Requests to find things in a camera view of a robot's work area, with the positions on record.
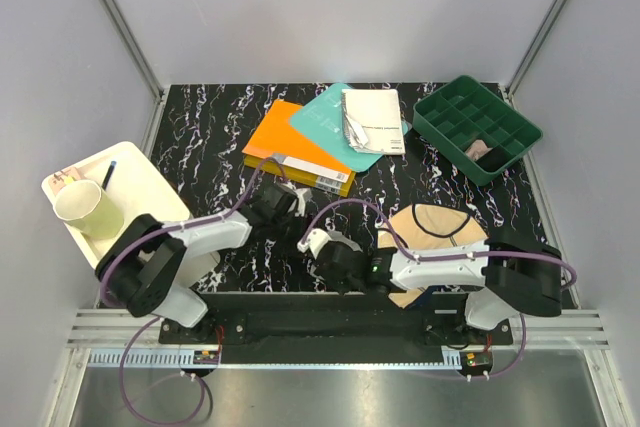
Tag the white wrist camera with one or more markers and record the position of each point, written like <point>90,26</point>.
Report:
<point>303,196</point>
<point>315,241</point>

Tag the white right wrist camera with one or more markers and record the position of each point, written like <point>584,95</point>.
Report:
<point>315,241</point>

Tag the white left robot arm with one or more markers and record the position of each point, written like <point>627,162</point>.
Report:
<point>140,271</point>

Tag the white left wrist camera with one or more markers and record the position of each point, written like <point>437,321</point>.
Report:
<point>303,196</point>

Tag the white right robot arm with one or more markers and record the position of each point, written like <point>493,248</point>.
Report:
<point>510,274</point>

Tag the grey underwear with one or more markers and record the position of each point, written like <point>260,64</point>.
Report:
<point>338,258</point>

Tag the blue black pen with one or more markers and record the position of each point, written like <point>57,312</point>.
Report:
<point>108,174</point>

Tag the orange folder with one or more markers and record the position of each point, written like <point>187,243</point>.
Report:
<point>276,138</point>

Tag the pink rolled underwear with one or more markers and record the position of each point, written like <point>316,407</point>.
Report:
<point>477,150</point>

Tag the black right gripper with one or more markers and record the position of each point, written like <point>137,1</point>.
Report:
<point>340,288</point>

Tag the beige underwear navy trim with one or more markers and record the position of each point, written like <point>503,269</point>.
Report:
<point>429,227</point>

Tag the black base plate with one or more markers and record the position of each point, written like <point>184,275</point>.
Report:
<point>326,329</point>

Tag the cream plastic bin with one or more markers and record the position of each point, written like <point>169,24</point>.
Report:
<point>135,186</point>

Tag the green compartment tray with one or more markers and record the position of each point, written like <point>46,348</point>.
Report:
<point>464,110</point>

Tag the teal plastic board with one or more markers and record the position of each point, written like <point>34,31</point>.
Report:
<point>321,121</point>

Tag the green paper cup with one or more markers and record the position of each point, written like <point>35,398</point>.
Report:
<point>85,206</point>

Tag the yellow binder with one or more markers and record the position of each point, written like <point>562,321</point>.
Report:
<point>308,179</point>

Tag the pink sticky note pad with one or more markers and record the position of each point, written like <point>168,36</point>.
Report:
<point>67,177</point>

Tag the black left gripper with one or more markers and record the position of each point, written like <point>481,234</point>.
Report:
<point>300,228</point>

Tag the white Canon safety booklet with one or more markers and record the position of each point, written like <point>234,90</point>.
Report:
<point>372,121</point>

